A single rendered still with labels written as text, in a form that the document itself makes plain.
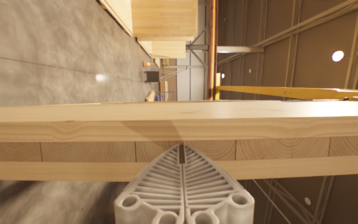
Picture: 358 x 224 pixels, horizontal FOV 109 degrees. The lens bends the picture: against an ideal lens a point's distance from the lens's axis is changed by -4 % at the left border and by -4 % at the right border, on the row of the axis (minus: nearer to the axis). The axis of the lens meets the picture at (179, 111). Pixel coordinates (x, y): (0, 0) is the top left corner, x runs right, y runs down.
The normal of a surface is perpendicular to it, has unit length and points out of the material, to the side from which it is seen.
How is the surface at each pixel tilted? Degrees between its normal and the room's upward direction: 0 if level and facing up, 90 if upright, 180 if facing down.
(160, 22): 90
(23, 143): 93
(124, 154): 93
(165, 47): 90
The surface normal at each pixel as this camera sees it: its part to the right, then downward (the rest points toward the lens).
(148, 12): 0.04, 0.19
